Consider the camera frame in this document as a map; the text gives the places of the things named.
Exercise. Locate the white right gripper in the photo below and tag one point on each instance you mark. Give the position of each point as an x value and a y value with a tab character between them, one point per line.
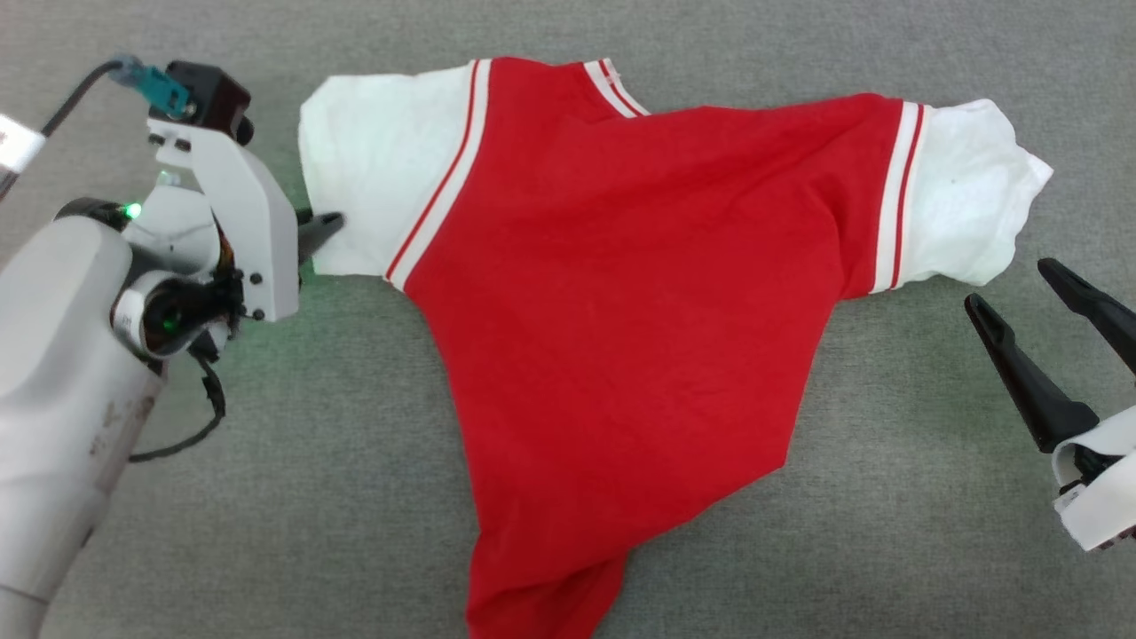
1105	479

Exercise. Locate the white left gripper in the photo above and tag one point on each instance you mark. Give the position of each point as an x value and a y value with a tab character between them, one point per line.
248	240

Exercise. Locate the red and white jersey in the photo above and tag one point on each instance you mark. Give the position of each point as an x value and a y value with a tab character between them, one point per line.
621	311

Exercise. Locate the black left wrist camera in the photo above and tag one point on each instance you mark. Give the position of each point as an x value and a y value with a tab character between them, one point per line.
213	93

